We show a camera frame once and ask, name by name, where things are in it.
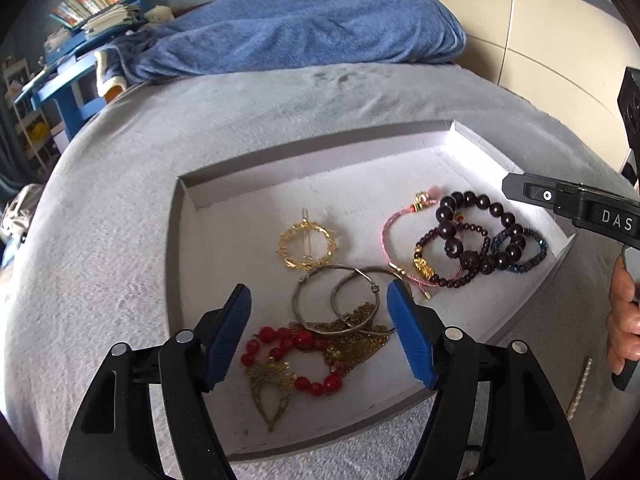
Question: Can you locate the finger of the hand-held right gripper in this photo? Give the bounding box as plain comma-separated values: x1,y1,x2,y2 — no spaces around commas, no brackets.
502,173,558,211

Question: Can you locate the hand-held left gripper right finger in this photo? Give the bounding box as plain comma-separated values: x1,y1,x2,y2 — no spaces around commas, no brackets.
386,280,586,480

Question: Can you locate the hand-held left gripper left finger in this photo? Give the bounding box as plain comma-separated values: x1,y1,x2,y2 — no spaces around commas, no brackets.
57,284,252,480

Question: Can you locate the gold chain necklace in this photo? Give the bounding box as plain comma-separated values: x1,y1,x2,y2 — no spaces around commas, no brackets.
300,302,399,377

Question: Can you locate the dark blue beaded bracelet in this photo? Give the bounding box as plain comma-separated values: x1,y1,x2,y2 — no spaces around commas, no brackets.
487,227,550,275

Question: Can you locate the small garnet bead bracelet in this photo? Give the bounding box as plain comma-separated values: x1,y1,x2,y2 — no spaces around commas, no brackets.
413,222,494,291

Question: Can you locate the red bead necklace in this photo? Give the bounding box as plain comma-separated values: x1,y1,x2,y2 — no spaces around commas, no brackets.
241,326,346,397

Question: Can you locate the silver bangle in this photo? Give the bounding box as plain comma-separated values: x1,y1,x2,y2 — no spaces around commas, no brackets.
332,266,402,334
292,265,362,334

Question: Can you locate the large dark wooden bead bracelet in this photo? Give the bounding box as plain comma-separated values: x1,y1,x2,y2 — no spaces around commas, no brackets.
436,190,526,277

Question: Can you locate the pink cord bracelet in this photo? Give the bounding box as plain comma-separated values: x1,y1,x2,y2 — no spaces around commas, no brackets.
382,186,464,301

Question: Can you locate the gold round hair clip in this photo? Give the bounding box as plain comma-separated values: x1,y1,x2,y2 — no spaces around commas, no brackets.
276,208,337,272

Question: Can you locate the white shallow box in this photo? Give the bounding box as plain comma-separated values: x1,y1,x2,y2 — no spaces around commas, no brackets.
165,119,579,462

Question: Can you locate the person's right hand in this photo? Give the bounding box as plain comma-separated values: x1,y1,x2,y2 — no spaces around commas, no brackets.
606,262,640,375

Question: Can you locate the grey bed cover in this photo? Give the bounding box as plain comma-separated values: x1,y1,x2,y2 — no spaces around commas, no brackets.
0,62,640,480

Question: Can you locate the beige wardrobe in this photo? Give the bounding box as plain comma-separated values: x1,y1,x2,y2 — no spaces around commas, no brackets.
424,0,640,173

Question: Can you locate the pearl hair clip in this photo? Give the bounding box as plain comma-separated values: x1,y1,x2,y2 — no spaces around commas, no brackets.
567,356,594,420

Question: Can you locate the white plastic object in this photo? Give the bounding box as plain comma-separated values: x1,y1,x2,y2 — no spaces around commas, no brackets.
0,183,47,247

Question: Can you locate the blue pillow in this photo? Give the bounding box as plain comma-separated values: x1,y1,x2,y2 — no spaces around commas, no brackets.
95,0,467,87

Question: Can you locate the teal curtain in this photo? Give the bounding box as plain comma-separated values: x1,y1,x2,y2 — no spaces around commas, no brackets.
0,105,17,202

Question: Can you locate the white orange cloth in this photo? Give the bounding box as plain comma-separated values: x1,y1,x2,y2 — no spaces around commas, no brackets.
94,49,127,102

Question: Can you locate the blue desk with shelf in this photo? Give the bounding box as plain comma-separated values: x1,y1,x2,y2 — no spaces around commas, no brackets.
14,0,151,142

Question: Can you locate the white plush toy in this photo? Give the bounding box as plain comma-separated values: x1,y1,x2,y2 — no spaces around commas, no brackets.
144,4,175,26

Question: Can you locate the white wire rack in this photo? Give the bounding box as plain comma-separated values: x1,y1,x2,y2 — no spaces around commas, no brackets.
2,57,59,177

